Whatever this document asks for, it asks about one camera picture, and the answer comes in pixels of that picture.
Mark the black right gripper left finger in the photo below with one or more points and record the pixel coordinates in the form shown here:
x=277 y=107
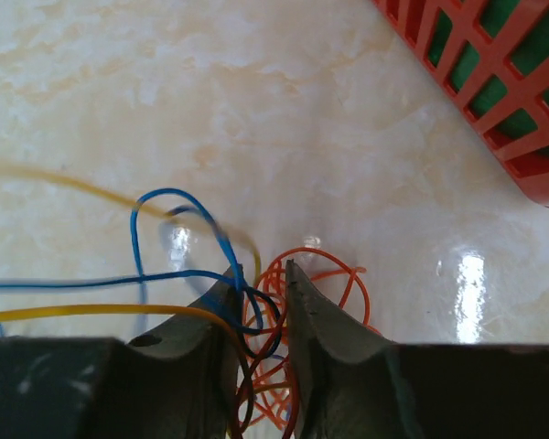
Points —
x=176 y=380

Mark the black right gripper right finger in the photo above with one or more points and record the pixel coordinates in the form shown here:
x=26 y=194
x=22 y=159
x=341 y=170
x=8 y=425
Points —
x=354 y=383

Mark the red shopping basket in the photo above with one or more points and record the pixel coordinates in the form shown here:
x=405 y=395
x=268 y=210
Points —
x=491 y=58

